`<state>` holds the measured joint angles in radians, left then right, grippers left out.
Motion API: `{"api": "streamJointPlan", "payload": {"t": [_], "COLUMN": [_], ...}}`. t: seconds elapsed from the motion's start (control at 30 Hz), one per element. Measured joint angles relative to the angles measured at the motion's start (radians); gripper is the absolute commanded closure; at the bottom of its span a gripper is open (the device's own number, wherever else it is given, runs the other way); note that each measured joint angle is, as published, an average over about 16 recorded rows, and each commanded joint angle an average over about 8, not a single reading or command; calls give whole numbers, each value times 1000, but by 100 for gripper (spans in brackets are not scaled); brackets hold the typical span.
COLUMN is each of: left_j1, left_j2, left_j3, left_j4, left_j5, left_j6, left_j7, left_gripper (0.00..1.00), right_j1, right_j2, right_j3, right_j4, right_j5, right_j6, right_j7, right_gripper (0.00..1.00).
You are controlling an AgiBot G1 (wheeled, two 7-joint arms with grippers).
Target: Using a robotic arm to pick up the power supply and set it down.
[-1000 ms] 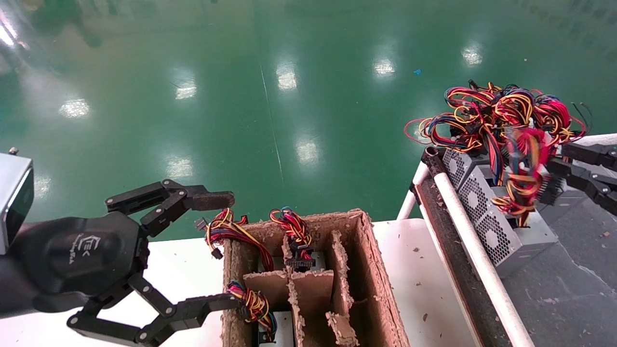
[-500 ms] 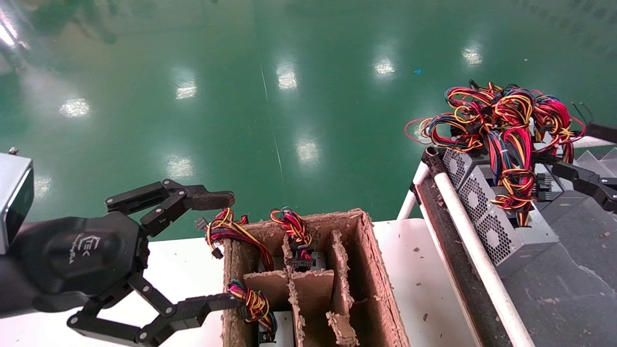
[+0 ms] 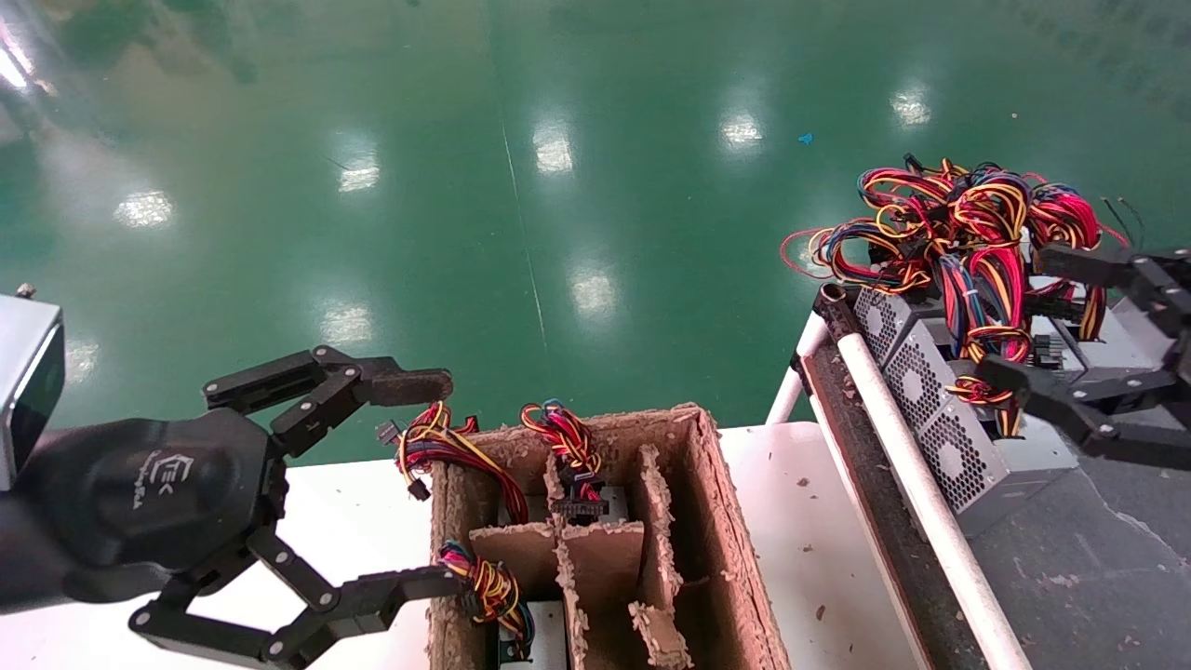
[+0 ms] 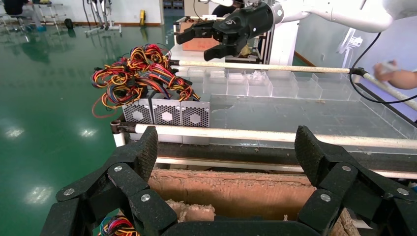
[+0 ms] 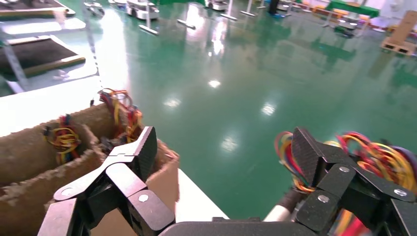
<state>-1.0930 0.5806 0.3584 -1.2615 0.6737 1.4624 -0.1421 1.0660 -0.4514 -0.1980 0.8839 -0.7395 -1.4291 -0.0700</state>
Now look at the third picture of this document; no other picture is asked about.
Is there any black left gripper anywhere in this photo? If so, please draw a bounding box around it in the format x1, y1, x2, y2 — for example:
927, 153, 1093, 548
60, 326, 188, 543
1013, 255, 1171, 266
19, 346, 467, 670

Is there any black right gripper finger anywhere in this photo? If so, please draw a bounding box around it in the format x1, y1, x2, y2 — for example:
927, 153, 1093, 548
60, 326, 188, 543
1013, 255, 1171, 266
976, 339, 1191, 472
1037, 241, 1191, 327

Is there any power supply with coloured wires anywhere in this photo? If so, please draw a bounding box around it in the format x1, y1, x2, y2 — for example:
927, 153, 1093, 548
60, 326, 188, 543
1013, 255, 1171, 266
917, 247, 1082, 537
519, 398, 611, 528
435, 540, 565, 670

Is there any long white pipe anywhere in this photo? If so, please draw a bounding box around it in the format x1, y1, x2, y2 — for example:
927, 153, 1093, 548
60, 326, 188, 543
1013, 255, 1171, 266
836, 333, 1036, 670

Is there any dusty dark pipe joint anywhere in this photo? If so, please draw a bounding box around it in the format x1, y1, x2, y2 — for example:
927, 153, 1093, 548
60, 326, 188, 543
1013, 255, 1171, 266
817, 282, 868, 347

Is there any short white pipe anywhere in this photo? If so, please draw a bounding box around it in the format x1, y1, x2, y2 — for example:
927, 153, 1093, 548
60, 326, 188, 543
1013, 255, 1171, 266
765, 312, 831, 425

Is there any brown cardboard divider box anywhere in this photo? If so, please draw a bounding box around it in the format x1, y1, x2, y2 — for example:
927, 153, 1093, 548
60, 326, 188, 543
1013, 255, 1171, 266
426, 402, 792, 670

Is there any wire bundle outside box left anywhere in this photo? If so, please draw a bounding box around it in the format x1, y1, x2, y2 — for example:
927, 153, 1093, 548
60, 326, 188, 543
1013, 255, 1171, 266
375, 402, 533, 522

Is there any tangled coloured wire bundle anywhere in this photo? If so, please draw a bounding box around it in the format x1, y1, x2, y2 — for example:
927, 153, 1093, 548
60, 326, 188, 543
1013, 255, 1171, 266
780, 154, 1150, 322

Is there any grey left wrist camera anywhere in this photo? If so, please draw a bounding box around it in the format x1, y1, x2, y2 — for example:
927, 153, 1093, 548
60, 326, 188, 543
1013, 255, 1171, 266
0, 284, 67, 492

